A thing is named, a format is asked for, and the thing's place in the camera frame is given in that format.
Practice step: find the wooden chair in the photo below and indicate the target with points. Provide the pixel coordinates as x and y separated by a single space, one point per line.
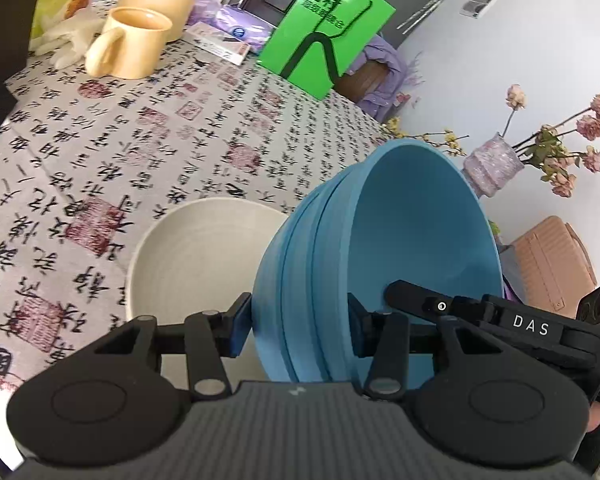
360 82

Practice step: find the dried purple flower sprigs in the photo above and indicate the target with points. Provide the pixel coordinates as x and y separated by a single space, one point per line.
412 80

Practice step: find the purple jacket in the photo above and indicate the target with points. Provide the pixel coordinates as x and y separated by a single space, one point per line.
387 70

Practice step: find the white and pink paper box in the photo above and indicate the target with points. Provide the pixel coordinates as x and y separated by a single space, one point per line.
220 42

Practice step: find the purple vase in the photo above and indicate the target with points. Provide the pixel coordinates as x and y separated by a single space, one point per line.
492 165

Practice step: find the yellow mug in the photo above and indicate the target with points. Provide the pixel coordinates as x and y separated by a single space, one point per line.
130 45

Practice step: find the yellow flower branch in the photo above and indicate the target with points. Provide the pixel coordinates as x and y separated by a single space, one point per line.
430 137

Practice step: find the white rubber gloves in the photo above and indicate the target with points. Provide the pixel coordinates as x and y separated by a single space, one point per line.
65 40

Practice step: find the white wall panel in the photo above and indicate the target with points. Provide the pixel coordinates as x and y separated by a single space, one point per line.
479 4

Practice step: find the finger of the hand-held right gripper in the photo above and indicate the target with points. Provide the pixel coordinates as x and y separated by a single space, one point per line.
420 300

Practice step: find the white umbrella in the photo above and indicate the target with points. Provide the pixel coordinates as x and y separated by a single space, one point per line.
422 10

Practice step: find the dried pink roses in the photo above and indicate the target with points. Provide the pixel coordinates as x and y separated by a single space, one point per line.
555 152

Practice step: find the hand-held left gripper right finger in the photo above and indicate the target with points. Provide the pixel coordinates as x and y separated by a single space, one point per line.
356 327

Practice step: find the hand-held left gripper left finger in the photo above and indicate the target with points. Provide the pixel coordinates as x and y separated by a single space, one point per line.
240 322

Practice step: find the blue bowl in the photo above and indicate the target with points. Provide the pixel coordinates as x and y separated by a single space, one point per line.
410 220
270 320
302 310

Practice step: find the purple tissue packet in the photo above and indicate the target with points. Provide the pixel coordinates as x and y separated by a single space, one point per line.
240 22

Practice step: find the pink suitcase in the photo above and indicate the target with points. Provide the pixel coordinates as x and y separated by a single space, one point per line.
545 265

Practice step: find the green paper bag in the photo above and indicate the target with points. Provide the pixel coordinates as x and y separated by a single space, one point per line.
360 25

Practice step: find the cream plate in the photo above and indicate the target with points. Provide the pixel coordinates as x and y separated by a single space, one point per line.
200 255

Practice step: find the printed tablecloth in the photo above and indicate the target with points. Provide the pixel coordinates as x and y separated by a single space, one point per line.
180 135

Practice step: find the grey refrigerator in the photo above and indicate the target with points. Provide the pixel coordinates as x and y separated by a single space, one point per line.
410 7

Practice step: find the black paper bag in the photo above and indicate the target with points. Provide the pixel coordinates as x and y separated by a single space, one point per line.
15 10

